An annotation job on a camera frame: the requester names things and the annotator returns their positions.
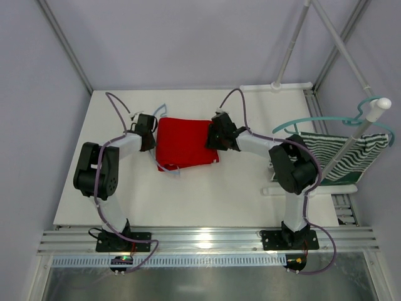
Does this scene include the red trousers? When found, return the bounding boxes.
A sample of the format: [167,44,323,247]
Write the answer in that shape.
[169,117,219,169]

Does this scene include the light blue hanger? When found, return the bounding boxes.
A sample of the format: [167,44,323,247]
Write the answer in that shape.
[150,103,183,176]

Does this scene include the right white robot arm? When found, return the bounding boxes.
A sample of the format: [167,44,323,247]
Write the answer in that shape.
[206,112,320,251]

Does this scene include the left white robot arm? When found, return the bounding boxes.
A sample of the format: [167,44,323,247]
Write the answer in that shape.
[73,114,158,253]

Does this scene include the teal hanger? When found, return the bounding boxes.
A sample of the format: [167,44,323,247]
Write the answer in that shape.
[272,96,395,147]

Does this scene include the green white striped garment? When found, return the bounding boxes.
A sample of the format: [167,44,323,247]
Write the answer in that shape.
[300,132,389,186]

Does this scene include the white clothes rack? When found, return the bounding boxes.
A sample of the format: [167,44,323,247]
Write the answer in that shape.
[239,0,392,197]

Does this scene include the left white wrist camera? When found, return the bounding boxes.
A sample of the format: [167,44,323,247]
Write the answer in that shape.
[129,111,143,121]

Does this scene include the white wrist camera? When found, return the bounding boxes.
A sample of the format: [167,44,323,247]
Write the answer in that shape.
[214,108,229,118]
[129,111,143,121]

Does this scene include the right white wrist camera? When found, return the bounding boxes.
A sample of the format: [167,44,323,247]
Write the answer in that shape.
[214,108,229,118]

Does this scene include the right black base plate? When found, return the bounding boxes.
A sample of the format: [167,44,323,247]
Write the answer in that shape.
[259,230,320,251]

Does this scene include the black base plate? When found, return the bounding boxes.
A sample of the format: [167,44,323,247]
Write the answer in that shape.
[259,230,320,251]
[95,232,151,253]

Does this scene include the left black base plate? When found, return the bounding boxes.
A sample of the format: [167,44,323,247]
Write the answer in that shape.
[95,232,151,253]

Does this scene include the slotted cable duct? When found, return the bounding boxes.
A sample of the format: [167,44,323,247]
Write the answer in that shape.
[51,253,286,268]

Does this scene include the aluminium mounting rail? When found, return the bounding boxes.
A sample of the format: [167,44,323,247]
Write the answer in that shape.
[37,226,380,255]

